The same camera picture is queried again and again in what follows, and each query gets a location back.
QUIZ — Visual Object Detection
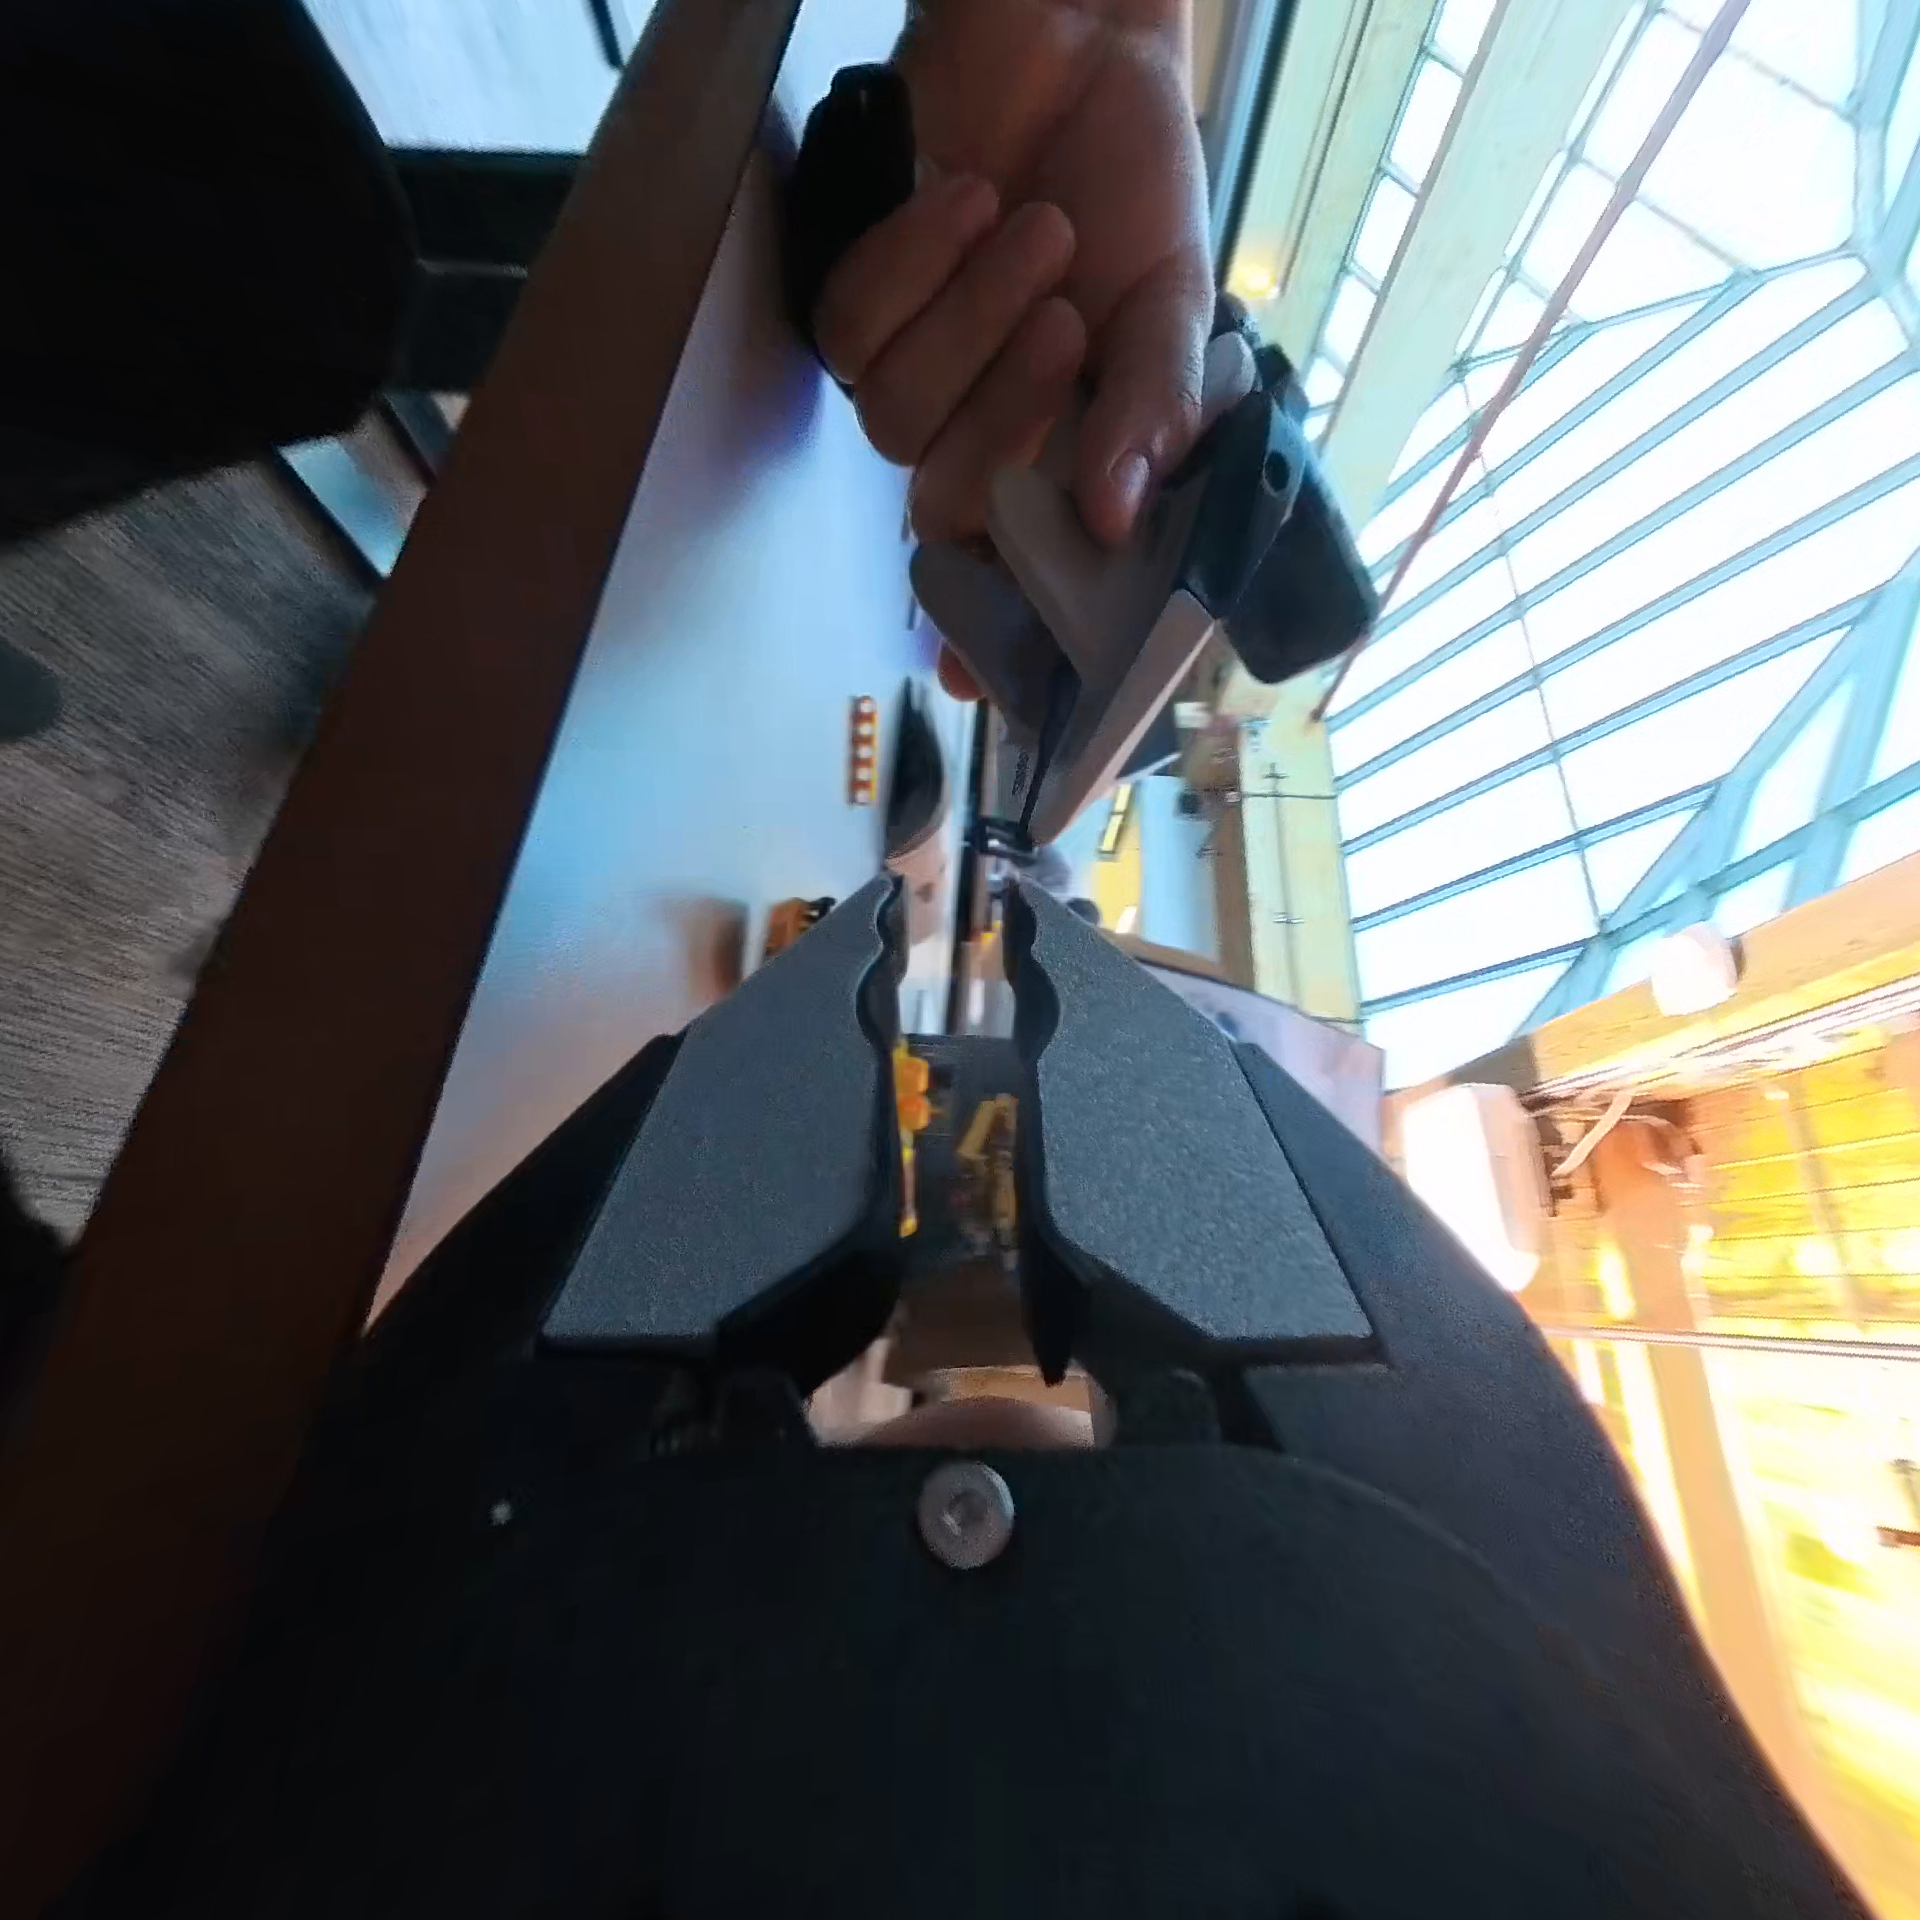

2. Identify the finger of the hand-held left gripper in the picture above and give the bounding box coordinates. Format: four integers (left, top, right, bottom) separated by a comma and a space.
907, 534, 1085, 818
1009, 590, 1221, 847

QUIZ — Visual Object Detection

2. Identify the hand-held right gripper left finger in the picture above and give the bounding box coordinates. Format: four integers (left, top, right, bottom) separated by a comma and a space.
539, 874, 910, 1392

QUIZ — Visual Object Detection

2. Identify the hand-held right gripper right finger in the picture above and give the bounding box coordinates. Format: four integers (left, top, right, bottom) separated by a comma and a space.
998, 875, 1375, 1388

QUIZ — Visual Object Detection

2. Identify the black lego set box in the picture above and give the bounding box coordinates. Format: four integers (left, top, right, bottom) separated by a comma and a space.
895, 1032, 1033, 1278

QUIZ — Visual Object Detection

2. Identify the person's left hand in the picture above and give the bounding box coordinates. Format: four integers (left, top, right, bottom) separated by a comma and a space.
814, 0, 1221, 704

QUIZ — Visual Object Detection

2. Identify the large glass skylight window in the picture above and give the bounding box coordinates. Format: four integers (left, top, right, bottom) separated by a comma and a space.
1306, 0, 1920, 1051

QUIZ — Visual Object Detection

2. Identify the black chair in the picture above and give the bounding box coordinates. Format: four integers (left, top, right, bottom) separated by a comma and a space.
0, 0, 430, 528

